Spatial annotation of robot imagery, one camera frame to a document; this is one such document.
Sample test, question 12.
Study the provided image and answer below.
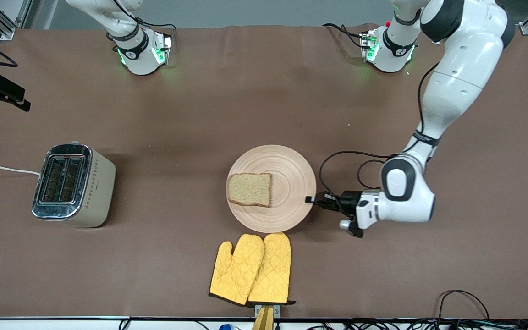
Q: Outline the round wooden plate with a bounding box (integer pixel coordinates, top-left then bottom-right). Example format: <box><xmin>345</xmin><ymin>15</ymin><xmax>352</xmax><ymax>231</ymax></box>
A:
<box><xmin>225</xmin><ymin>145</ymin><xmax>317</xmax><ymax>233</ymax></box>

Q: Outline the brown bread slice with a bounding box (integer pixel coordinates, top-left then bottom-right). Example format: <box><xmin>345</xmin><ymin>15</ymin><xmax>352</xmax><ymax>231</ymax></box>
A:
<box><xmin>227</xmin><ymin>173</ymin><xmax>273</xmax><ymax>208</ymax></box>

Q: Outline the chrome beige two-slot toaster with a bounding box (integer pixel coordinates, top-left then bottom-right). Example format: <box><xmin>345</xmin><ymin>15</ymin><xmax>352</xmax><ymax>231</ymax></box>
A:
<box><xmin>32</xmin><ymin>141</ymin><xmax>116</xmax><ymax>228</ymax></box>

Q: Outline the brown table cover mat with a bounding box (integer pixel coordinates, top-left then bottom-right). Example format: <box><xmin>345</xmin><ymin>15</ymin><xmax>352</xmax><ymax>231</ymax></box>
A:
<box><xmin>0</xmin><ymin>24</ymin><xmax>528</xmax><ymax>320</ymax></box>

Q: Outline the yellow quilted oven mitt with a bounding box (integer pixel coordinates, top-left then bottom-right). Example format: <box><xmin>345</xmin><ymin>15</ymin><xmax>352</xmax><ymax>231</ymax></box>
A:
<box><xmin>209</xmin><ymin>234</ymin><xmax>265</xmax><ymax>306</ymax></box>
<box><xmin>247</xmin><ymin>232</ymin><xmax>297</xmax><ymax>306</ymax></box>

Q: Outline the white toaster power cable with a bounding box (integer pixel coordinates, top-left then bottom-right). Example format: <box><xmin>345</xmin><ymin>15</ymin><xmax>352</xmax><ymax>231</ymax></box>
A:
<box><xmin>0</xmin><ymin>164</ymin><xmax>41</xmax><ymax>176</ymax></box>

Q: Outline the small metal bracket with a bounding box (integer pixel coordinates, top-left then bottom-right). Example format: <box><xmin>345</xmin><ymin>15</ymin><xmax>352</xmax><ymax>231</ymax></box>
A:
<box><xmin>254</xmin><ymin>303</ymin><xmax>281</xmax><ymax>318</ymax></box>

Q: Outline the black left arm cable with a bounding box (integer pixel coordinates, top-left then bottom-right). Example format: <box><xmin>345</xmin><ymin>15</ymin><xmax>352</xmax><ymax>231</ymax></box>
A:
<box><xmin>319</xmin><ymin>61</ymin><xmax>441</xmax><ymax>203</ymax></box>

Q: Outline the black looped floor cable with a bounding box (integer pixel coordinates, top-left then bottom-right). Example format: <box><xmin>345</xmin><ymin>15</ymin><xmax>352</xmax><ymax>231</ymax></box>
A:
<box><xmin>436</xmin><ymin>289</ymin><xmax>492</xmax><ymax>321</ymax></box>

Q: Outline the black cable bundle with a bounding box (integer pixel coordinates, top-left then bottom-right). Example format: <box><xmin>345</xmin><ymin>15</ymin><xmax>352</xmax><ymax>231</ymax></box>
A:
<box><xmin>287</xmin><ymin>318</ymin><xmax>528</xmax><ymax>330</ymax></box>

